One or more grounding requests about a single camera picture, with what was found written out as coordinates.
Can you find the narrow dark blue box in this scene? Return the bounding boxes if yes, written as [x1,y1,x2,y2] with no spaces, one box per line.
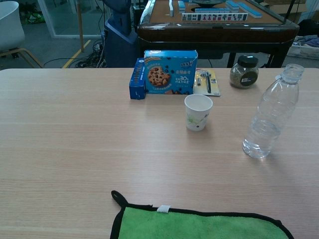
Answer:
[128,58,148,100]

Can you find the dark wooden mahjong table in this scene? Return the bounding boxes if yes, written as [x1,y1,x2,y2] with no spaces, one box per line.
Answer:
[137,0,300,68]

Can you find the blue cookie box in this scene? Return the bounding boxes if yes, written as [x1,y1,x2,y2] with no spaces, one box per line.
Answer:
[144,49,199,96]

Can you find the transparent plastic water bottle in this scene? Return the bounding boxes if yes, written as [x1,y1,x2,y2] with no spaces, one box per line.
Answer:
[242,63,305,159]

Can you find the white paper cup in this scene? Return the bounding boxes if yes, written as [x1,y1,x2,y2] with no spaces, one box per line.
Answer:
[184,94,214,132]

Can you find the white chair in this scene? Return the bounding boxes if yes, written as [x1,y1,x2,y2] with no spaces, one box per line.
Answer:
[0,0,25,53]

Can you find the green microfiber cloth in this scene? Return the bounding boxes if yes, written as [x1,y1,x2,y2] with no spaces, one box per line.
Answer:
[110,190,295,239]

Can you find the wooden chair frame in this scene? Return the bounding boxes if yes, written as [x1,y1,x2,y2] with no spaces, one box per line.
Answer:
[0,47,43,68]

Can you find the yellow razor blister pack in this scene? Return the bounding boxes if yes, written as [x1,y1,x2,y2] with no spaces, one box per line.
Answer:
[193,69,221,97]

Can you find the glass jar with black lid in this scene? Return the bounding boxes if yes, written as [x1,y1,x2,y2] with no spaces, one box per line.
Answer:
[229,55,259,89]

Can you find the wooden pole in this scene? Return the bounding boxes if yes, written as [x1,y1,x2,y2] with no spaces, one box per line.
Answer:
[76,0,85,52]

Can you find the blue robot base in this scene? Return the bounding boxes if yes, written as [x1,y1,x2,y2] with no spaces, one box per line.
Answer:
[103,0,140,68]

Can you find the row of mahjong tiles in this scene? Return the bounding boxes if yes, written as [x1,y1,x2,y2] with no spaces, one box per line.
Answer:
[181,12,249,22]

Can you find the bundle of floor cables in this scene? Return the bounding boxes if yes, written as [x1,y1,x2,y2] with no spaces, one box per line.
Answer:
[43,39,108,68]

